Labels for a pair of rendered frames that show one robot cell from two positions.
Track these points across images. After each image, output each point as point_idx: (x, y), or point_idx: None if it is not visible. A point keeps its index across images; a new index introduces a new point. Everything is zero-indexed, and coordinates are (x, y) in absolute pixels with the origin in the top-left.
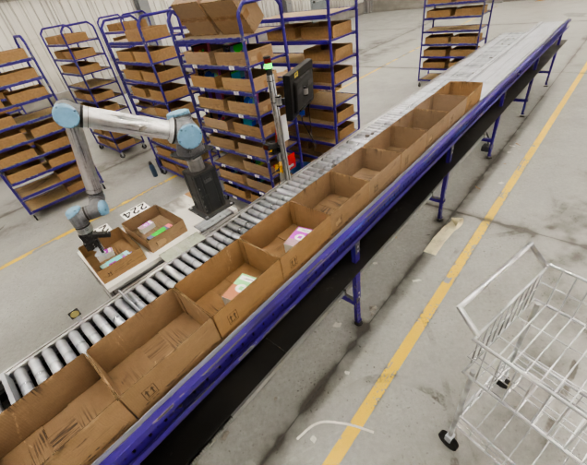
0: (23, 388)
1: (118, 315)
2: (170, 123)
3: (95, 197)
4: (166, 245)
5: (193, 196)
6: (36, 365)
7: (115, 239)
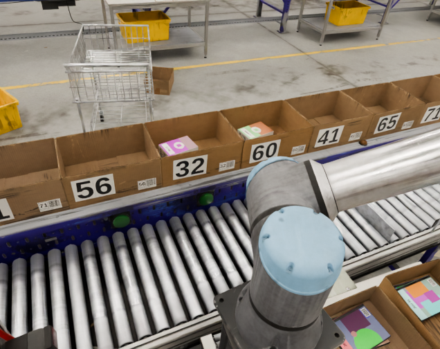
0: None
1: (385, 217)
2: (319, 163)
3: None
4: None
5: None
6: None
7: None
